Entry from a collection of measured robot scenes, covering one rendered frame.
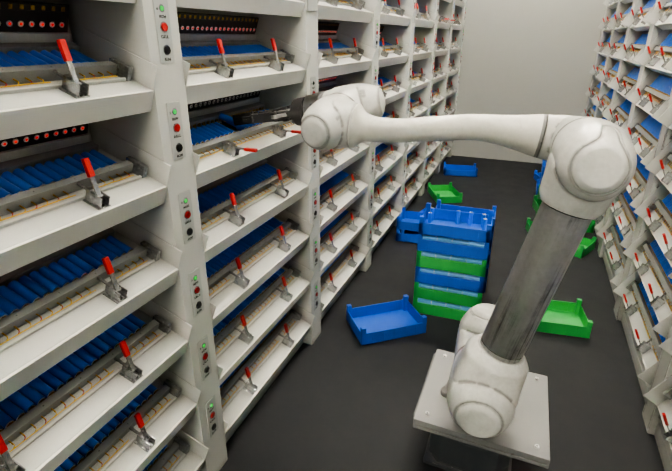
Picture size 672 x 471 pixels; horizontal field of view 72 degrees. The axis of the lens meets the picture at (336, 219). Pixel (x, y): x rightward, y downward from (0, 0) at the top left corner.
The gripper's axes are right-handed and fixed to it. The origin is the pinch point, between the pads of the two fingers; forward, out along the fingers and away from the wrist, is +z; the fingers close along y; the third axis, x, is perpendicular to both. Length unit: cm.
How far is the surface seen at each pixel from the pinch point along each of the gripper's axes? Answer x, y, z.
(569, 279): 116, -132, -91
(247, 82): -9.7, 5.9, -6.7
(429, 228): 62, -70, -34
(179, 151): 2.1, 36.0, -5.3
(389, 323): 102, -56, -15
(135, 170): 4.2, 42.8, 1.7
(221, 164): 8.7, 21.1, -3.9
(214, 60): -16.3, 11.2, -1.7
